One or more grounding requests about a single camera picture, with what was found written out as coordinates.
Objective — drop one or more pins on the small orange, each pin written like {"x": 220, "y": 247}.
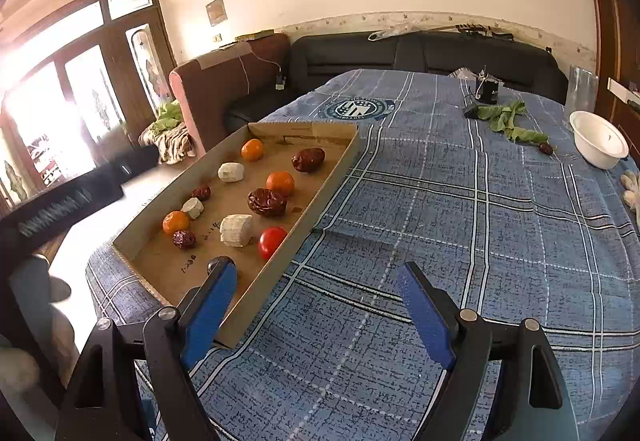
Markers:
{"x": 252, "y": 149}
{"x": 176, "y": 222}
{"x": 280, "y": 183}

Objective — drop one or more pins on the red jujube date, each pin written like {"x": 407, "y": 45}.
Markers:
{"x": 184, "y": 239}
{"x": 267, "y": 202}
{"x": 202, "y": 192}
{"x": 308, "y": 159}

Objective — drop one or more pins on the dark tool bundle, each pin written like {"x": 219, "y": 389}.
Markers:
{"x": 482, "y": 30}

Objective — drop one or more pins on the striped cloth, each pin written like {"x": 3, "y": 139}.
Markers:
{"x": 167, "y": 146}

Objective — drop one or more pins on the wall calendar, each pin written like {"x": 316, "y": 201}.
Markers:
{"x": 216, "y": 11}

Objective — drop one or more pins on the blue plaid tablecloth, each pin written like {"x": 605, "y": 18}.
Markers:
{"x": 450, "y": 231}

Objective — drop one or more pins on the grey rounded object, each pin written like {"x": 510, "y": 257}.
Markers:
{"x": 37, "y": 281}

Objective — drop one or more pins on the black box device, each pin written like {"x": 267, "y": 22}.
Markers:
{"x": 488, "y": 92}

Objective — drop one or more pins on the pale cloth lump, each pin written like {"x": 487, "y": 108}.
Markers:
{"x": 17, "y": 371}

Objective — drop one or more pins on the wooden glass door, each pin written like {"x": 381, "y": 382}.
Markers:
{"x": 115, "y": 56}

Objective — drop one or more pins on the white gloves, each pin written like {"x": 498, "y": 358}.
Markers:
{"x": 631, "y": 188}

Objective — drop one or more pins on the green leafy sprig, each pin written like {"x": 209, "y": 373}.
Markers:
{"x": 505, "y": 118}

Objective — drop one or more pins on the cardboard tray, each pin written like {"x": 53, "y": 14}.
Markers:
{"x": 165, "y": 266}

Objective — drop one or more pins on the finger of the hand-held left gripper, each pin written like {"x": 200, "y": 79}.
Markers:
{"x": 135, "y": 161}

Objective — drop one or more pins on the white yam piece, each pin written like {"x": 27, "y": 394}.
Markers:
{"x": 231, "y": 171}
{"x": 236, "y": 230}
{"x": 192, "y": 208}

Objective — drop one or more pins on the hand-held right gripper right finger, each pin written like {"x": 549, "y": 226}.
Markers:
{"x": 430, "y": 321}

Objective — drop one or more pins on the crumpled clear plastic bag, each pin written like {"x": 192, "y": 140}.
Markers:
{"x": 464, "y": 74}

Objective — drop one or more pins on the red cherry tomato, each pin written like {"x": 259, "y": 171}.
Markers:
{"x": 272, "y": 242}

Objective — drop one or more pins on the dark red root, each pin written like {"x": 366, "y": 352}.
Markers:
{"x": 546, "y": 148}

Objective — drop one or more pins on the black leather sofa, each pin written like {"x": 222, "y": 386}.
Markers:
{"x": 350, "y": 53}

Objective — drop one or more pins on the brown armchair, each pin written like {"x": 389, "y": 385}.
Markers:
{"x": 215, "y": 91}

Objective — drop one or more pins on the long clear plastic bag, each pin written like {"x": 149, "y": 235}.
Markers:
{"x": 397, "y": 31}

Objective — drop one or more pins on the beige cloth bundle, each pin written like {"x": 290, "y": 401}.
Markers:
{"x": 62, "y": 336}

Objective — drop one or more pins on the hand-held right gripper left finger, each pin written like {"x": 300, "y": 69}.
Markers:
{"x": 207, "y": 316}

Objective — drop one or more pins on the white bowl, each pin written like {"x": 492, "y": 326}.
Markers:
{"x": 597, "y": 141}

